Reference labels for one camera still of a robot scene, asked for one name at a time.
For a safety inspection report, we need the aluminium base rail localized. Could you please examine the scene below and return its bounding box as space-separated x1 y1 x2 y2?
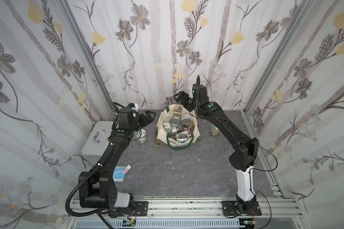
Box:
68 196 302 229

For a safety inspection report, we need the white cartoon label seed jar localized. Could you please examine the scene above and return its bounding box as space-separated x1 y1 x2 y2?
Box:
134 129 147 145

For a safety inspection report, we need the clear purple label seed jar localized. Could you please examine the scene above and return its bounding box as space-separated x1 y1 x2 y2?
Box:
209 124 221 137

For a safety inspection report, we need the cream canvas tote bag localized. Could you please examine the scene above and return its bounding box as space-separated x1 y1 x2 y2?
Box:
156 105 201 150

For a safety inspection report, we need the grey metal case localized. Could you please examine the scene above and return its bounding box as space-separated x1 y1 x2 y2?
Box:
80 121 113 164

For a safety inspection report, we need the small white pink tube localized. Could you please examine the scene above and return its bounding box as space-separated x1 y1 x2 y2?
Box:
123 165 131 174

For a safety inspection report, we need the grey label seed jar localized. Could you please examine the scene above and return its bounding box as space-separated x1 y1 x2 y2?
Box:
175 129 193 143

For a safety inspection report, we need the teal label seed jar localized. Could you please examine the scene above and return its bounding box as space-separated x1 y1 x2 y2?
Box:
181 114 193 129

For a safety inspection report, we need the blue face mask pack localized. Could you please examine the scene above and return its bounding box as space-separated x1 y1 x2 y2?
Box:
113 167 126 182

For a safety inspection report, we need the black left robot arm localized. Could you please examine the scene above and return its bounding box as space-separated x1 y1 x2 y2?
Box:
65 107 156 217

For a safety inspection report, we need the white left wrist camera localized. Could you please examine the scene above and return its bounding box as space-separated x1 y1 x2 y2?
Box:
128 103 139 111

